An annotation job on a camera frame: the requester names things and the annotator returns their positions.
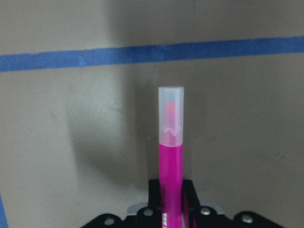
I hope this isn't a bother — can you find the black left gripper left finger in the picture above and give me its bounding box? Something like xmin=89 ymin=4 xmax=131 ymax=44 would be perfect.
xmin=148 ymin=180 xmax=162 ymax=214

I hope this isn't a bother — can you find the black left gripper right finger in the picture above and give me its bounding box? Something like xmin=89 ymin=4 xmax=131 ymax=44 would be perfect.
xmin=182 ymin=180 xmax=200 ymax=214

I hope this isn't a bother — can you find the pink highlighter pen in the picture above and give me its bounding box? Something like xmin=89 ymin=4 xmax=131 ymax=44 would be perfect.
xmin=158 ymin=86 xmax=184 ymax=228

